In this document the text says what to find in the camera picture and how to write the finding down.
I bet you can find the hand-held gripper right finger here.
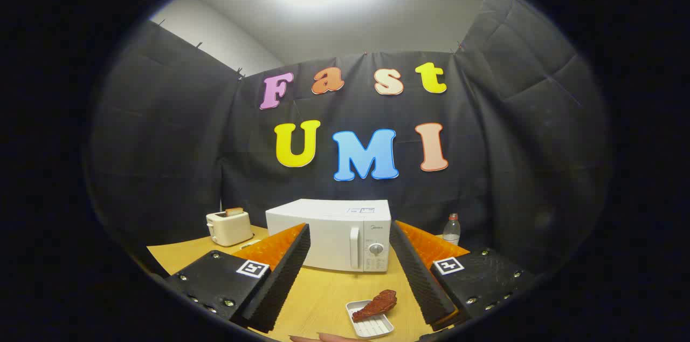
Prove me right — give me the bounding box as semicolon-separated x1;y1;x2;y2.
389;220;537;332

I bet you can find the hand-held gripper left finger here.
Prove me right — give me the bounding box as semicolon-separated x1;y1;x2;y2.
164;223;312;333

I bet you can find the red meat piece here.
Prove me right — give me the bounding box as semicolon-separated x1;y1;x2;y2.
352;290;398;323

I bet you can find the white toaster oven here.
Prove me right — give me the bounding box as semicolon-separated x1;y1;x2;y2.
265;199;392;273

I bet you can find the cream bread toaster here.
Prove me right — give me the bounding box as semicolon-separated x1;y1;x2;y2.
206;210;254;247

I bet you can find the clear water bottle red label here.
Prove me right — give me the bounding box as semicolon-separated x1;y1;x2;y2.
443;213;461;246

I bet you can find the small white ridged tray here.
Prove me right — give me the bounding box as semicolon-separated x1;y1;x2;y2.
346;300;395;339

